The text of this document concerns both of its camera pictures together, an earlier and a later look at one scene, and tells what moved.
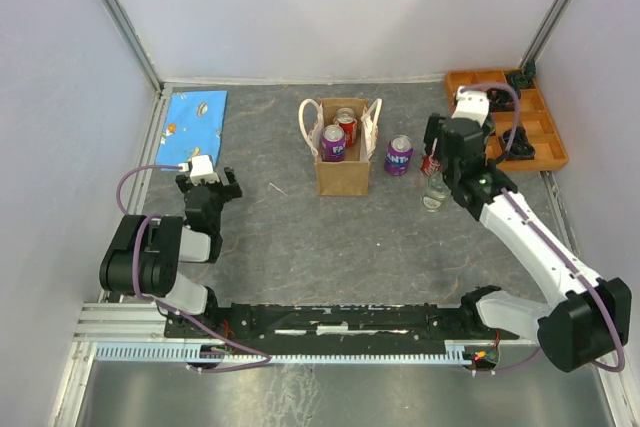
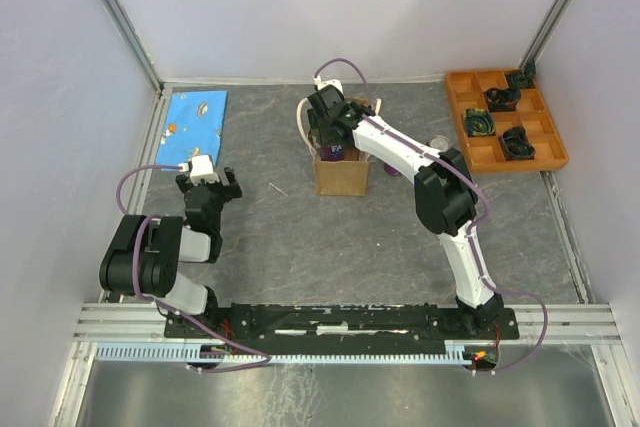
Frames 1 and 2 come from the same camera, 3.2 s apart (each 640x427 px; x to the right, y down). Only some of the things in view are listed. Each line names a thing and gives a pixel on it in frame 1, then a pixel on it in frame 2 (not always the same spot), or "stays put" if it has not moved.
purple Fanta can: x=333 y=143 stays put
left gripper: x=230 y=191 stays put
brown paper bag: x=341 y=178 stays put
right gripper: x=431 y=131 → x=317 y=127
